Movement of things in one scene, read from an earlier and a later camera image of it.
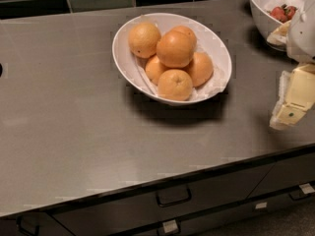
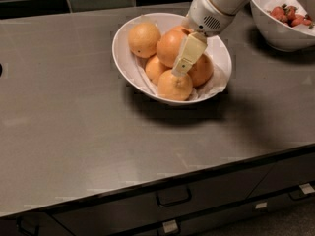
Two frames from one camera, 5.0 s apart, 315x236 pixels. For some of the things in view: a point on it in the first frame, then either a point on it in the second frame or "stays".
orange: (176, 46) stays
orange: (154, 68) stays
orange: (143, 39) stays
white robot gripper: (303, 38) -> (206, 16)
